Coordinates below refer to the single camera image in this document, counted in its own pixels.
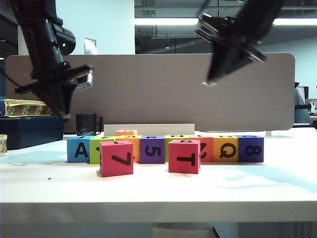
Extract beige woven container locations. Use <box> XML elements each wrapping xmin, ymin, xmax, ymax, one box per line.
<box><xmin>0</xmin><ymin>134</ymin><xmax>8</xmax><ymax>157</ymax></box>

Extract ceiling light strip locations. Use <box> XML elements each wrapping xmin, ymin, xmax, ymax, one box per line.
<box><xmin>134</xmin><ymin>17</ymin><xmax>317</xmax><ymax>26</ymax></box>

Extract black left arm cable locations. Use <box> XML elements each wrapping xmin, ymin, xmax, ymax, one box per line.
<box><xmin>0</xmin><ymin>69</ymin><xmax>18</xmax><ymax>87</ymax></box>

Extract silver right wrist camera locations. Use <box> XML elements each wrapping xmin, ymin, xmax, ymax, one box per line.
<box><xmin>196</xmin><ymin>12</ymin><xmax>214</xmax><ymax>38</ymax></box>

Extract green letter block E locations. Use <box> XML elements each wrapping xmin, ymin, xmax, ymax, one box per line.
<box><xmin>89</xmin><ymin>137</ymin><xmax>117</xmax><ymax>165</ymax></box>

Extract dark blue case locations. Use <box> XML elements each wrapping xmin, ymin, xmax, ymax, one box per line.
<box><xmin>0</xmin><ymin>116</ymin><xmax>64</xmax><ymax>151</ymax></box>

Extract brown desk divider panel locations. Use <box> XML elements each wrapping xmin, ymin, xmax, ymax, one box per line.
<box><xmin>4</xmin><ymin>53</ymin><xmax>296</xmax><ymax>132</ymax></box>

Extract coral letter block I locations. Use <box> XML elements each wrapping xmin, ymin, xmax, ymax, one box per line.
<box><xmin>188</xmin><ymin>135</ymin><xmax>214</xmax><ymax>163</ymax></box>

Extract white cable tray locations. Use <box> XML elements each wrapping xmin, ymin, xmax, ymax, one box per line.
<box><xmin>103</xmin><ymin>123</ymin><xmax>196</xmax><ymax>136</ymax></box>

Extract purple letter block R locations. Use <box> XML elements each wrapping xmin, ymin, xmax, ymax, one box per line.
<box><xmin>139</xmin><ymin>135</ymin><xmax>165</xmax><ymax>164</ymax></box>

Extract grey vented cabinet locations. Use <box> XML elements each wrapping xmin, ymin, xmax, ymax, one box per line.
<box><xmin>237</xmin><ymin>222</ymin><xmax>317</xmax><ymax>238</ymax></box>

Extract red letter block B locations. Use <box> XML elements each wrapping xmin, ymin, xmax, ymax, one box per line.
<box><xmin>168</xmin><ymin>139</ymin><xmax>201</xmax><ymax>175</ymax></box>

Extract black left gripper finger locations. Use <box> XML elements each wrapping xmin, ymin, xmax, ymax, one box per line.
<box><xmin>37</xmin><ymin>86</ymin><xmax>65</xmax><ymax>117</ymax></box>
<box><xmin>55</xmin><ymin>85</ymin><xmax>78</xmax><ymax>122</ymax></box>

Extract yellow letter block A E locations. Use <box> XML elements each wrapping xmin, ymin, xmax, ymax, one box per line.
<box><xmin>116</xmin><ymin>135</ymin><xmax>142</xmax><ymax>163</ymax></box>

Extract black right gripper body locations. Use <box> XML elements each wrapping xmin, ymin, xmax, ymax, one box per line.
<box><xmin>210</xmin><ymin>17</ymin><xmax>267</xmax><ymax>62</ymax></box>

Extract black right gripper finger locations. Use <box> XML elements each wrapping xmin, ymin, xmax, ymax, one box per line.
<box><xmin>203</xmin><ymin>44</ymin><xmax>232</xmax><ymax>86</ymax></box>
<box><xmin>220</xmin><ymin>48</ymin><xmax>248</xmax><ymax>81</ymax></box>

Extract purple letter block G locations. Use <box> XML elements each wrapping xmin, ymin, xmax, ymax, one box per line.
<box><xmin>238</xmin><ymin>135</ymin><xmax>264</xmax><ymax>163</ymax></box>

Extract blue foam letter block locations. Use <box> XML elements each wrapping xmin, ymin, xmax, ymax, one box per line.
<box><xmin>66</xmin><ymin>137</ymin><xmax>91</xmax><ymax>164</ymax></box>

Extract orange letter block D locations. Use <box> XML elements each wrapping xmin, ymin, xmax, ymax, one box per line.
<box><xmin>115</xmin><ymin>129</ymin><xmax>138</xmax><ymax>136</ymax></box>

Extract black mug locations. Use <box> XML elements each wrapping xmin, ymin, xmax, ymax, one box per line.
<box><xmin>76</xmin><ymin>113</ymin><xmax>103</xmax><ymax>136</ymax></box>

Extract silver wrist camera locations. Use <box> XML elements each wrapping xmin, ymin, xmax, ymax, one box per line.
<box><xmin>78</xmin><ymin>67</ymin><xmax>94</xmax><ymax>88</ymax></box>
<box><xmin>196</xmin><ymin>12</ymin><xmax>214</xmax><ymax>38</ymax></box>

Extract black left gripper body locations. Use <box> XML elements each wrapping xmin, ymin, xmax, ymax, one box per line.
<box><xmin>14</xmin><ymin>63</ymin><xmax>94</xmax><ymax>94</ymax></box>

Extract green letter block N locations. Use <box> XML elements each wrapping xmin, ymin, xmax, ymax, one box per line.
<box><xmin>164</xmin><ymin>135</ymin><xmax>190</xmax><ymax>162</ymax></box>

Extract red letter block L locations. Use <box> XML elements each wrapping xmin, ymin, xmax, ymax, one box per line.
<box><xmin>99</xmin><ymin>140</ymin><xmax>134</xmax><ymax>178</ymax></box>

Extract yellow letter block N Q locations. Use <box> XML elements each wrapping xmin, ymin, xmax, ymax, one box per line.
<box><xmin>212</xmin><ymin>135</ymin><xmax>240</xmax><ymax>163</ymax></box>

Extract gold decorated box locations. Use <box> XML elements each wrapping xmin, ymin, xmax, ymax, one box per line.
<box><xmin>4</xmin><ymin>99</ymin><xmax>53</xmax><ymax>117</ymax></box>

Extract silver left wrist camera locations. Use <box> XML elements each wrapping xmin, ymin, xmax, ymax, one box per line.
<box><xmin>78</xmin><ymin>67</ymin><xmax>94</xmax><ymax>88</ymax></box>

